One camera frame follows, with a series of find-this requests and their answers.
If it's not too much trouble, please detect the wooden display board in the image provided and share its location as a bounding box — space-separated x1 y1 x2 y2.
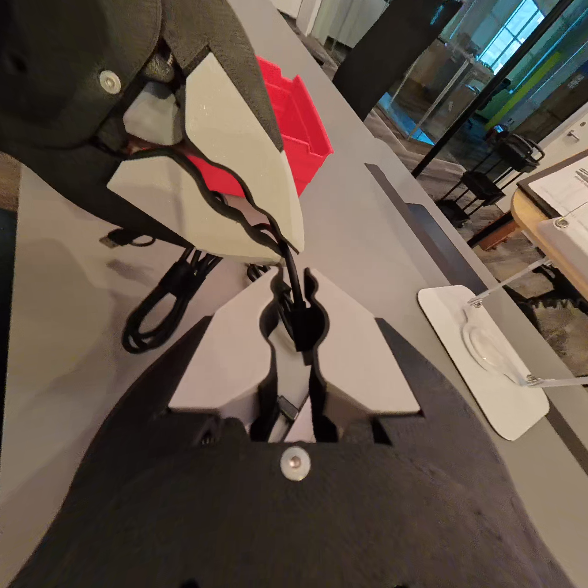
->
510 152 588 304

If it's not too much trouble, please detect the black cable black plug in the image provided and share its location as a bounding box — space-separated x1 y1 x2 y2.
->
100 152 306 355

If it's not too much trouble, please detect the printed instruction sheet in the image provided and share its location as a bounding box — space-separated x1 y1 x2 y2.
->
529 152 588 235

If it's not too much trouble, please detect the dark USB hub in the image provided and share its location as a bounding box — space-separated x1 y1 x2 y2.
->
273 276 328 355

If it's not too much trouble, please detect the black metal post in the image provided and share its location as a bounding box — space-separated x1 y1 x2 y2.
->
411 0 576 178

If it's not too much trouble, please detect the white stand base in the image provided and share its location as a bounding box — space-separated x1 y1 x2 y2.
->
416 285 550 442

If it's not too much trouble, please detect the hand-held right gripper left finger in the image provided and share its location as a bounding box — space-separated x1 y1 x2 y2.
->
170 271 287 437

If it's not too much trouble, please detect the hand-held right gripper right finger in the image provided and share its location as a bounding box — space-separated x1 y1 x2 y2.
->
302 269 422 437

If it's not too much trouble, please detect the black utility cart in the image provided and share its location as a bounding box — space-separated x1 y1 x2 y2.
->
439 129 545 232

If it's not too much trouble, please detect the black office chair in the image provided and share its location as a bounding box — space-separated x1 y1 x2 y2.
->
331 0 465 120

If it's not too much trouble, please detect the red plastic bin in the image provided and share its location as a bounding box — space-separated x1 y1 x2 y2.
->
184 55 334 199

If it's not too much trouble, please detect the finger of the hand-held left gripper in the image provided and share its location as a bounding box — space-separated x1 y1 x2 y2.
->
179 51 306 255
106 147 282 267

